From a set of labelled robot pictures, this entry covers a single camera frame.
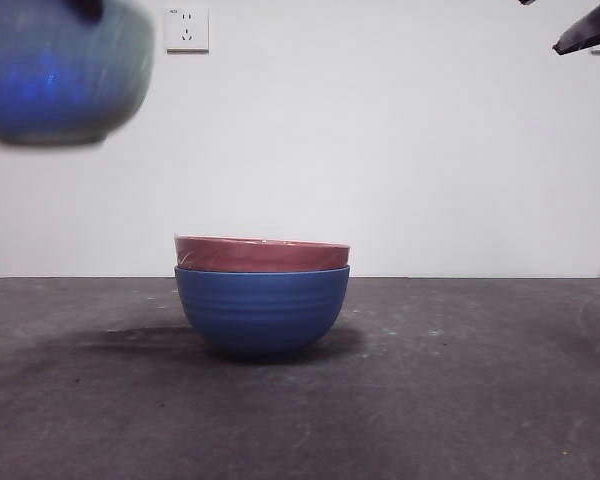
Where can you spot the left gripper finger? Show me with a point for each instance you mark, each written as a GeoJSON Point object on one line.
{"type": "Point", "coordinates": [90, 10]}

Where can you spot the white wall socket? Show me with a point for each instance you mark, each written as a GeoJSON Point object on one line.
{"type": "Point", "coordinates": [187, 30]}

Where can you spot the green ribbed bowl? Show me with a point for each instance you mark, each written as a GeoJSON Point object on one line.
{"type": "Point", "coordinates": [55, 80]}

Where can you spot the blue ribbed bowl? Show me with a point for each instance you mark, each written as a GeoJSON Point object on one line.
{"type": "Point", "coordinates": [262, 315]}

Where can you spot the red ribbed bowl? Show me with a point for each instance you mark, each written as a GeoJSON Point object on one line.
{"type": "Point", "coordinates": [260, 256]}

